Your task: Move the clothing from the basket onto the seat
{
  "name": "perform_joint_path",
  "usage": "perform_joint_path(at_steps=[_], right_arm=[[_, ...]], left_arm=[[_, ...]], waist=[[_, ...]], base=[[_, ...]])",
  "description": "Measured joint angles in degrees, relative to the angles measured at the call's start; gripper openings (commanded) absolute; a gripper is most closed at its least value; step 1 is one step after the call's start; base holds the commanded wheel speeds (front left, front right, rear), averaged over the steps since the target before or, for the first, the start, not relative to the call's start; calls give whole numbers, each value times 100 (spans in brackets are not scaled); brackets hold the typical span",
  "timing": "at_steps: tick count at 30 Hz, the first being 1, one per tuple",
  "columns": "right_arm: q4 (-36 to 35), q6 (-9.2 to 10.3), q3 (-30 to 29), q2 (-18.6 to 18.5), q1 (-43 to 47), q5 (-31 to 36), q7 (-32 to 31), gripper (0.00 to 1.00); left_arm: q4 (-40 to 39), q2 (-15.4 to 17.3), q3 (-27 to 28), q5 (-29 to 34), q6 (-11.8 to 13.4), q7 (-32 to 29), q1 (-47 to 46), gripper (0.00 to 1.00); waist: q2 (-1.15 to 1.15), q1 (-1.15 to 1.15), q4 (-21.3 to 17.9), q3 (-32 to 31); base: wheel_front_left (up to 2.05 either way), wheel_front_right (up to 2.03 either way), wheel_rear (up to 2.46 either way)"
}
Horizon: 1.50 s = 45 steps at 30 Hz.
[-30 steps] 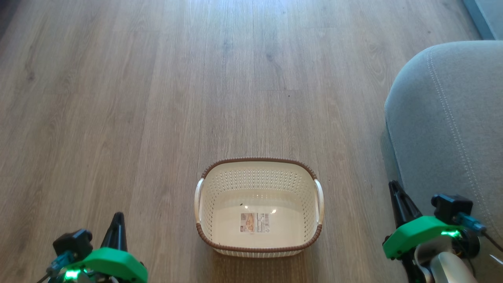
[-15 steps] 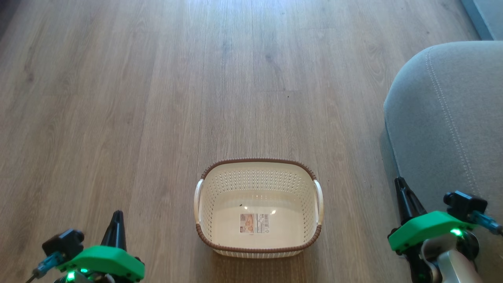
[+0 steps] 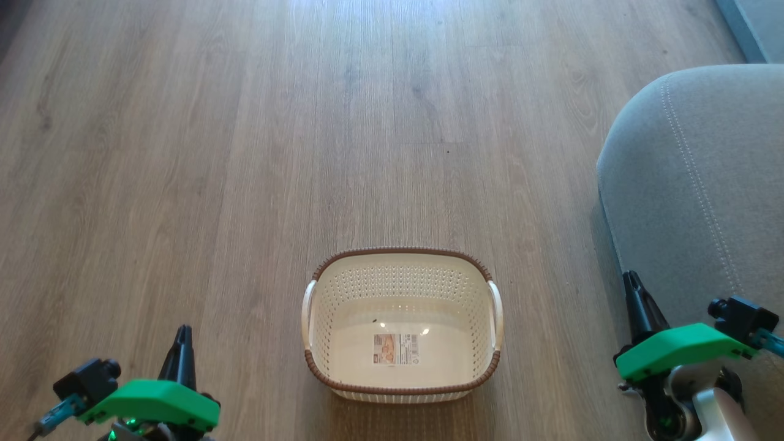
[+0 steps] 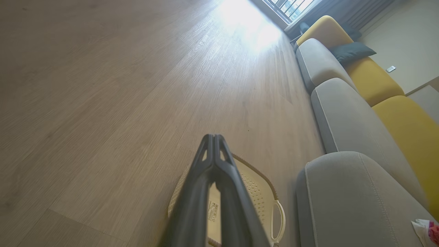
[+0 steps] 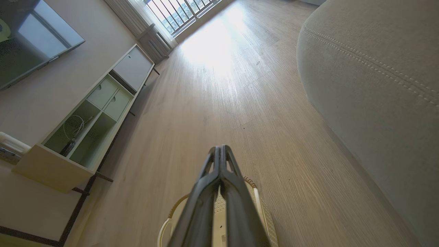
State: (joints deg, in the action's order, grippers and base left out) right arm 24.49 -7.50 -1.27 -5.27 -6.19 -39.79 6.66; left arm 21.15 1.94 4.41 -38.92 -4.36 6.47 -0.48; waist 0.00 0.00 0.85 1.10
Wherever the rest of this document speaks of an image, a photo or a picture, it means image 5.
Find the flat black television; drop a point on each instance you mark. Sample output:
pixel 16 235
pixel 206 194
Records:
pixel 31 37

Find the cream woven laundry basket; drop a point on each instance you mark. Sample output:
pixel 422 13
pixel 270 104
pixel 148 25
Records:
pixel 267 219

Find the grey fabric sofa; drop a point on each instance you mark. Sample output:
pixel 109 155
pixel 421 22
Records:
pixel 377 85

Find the grey slatted radiator cover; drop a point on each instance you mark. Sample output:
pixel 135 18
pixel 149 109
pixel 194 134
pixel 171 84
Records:
pixel 156 44

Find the grey balcony railing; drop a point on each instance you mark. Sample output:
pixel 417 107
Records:
pixel 178 12

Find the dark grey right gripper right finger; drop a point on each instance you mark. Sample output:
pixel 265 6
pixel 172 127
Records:
pixel 240 212

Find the white box-shaped device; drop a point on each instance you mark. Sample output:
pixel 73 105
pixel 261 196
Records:
pixel 12 147

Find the black power adapter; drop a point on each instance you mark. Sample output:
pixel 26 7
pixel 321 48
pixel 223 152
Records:
pixel 68 147

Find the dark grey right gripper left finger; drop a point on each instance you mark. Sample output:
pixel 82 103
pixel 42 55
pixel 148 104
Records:
pixel 200 206

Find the white open tv cabinet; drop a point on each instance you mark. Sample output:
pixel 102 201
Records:
pixel 103 113

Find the grey curtain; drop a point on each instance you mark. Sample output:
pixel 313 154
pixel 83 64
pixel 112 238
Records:
pixel 132 15

